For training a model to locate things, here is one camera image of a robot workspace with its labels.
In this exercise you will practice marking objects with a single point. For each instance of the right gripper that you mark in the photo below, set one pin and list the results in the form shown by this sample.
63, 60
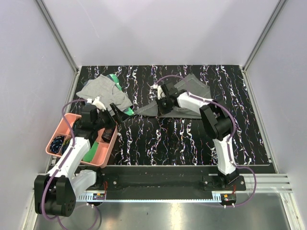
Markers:
161, 111

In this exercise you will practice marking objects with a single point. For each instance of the black blue patterned object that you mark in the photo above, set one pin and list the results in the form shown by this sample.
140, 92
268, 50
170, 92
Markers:
59, 144

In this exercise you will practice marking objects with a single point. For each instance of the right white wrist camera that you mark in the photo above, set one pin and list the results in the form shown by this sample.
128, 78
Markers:
159, 91

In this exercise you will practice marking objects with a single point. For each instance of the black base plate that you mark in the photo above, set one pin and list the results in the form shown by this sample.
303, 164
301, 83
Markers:
159, 183

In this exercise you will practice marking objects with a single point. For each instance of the right aluminium frame post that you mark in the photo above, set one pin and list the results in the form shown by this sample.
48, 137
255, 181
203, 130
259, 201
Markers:
268, 26

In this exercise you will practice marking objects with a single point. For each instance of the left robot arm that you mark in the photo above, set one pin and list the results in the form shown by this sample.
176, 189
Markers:
56, 192

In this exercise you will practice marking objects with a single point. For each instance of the green packet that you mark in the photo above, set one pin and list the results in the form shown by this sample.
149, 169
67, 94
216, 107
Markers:
129, 111

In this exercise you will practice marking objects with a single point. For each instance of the light grey cloth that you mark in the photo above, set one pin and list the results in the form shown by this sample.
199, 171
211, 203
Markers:
108, 90

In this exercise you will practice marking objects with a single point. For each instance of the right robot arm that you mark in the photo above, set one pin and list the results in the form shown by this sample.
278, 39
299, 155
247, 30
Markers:
218, 123

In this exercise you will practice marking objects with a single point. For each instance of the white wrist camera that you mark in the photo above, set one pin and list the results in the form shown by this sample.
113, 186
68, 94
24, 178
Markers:
159, 91
97, 103

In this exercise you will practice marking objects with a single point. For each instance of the left aluminium frame post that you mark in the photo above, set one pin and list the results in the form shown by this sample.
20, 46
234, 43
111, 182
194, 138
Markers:
54, 30

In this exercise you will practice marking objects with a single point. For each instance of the green oval object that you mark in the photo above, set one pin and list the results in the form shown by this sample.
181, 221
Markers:
88, 157

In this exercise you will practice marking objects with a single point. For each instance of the dark grey napkin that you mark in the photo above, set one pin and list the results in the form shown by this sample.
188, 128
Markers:
189, 102

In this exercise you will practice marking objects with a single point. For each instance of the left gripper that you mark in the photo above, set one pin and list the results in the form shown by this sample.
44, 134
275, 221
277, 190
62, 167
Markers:
120, 116

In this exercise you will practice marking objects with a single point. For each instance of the dark brown object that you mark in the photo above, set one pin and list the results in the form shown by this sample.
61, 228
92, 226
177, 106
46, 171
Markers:
108, 134

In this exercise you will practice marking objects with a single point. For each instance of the aluminium frame post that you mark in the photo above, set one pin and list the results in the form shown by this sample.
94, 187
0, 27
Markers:
268, 26
54, 30

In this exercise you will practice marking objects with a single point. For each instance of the pink divided tray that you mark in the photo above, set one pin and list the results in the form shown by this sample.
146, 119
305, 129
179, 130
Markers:
83, 128

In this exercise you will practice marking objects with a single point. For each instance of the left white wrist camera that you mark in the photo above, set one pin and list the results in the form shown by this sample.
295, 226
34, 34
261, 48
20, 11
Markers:
97, 103

